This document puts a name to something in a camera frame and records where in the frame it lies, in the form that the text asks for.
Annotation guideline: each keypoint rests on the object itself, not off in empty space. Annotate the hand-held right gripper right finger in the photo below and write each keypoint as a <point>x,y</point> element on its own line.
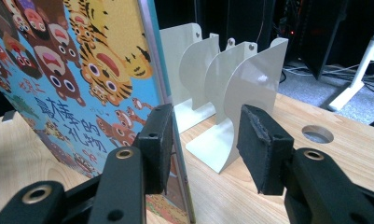
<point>268,158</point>

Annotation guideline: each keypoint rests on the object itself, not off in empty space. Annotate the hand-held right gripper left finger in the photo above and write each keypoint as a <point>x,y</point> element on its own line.
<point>150,149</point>

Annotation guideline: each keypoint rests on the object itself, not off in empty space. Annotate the white metal book rack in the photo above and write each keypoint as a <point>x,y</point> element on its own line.
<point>237,93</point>

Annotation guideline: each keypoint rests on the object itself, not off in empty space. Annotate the colourful picture book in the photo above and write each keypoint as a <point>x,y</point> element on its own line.
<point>66,77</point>

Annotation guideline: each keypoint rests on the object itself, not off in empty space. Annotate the black upright panel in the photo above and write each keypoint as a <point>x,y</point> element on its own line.
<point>323,37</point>

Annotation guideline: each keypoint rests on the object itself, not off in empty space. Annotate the white metal desk frame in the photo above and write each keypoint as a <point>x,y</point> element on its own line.
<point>362,68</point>

